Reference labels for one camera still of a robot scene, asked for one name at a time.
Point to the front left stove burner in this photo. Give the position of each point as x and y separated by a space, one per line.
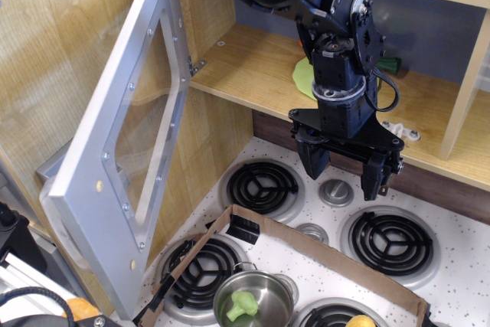
190 299

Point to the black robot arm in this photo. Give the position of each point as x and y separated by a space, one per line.
343 45

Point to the white door latch clip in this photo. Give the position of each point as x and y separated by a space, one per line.
399 130

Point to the grey toy microwave door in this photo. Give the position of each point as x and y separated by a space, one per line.
104 200

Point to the small round stove knob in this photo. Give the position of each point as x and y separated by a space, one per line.
314 231

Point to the green toy broccoli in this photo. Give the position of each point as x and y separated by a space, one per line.
243 303

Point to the orange toy food piece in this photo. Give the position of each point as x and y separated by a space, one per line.
82 309

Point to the brown cardboard barrier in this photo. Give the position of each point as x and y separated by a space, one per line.
322 254

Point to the stainless steel pot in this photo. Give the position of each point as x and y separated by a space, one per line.
276 295

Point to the grey wall phone holder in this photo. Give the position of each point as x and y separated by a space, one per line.
52 165

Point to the front right stove burner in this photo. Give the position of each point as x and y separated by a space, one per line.
334 311

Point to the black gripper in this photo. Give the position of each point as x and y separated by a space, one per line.
373 145

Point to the stove burner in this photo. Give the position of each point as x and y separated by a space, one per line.
190 299
266 186
334 311
394 242

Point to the grey stove knob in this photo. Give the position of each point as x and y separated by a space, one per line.
336 193

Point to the green toy plate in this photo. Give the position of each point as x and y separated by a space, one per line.
303 77

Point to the yellow toy fruit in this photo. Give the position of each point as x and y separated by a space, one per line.
361 321

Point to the black binder clip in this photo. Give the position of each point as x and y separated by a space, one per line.
243 229

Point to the back right stove burner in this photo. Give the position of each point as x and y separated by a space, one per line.
394 242

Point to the back left stove burner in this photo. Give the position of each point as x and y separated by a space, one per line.
266 186

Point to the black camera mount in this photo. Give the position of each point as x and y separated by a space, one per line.
16 239

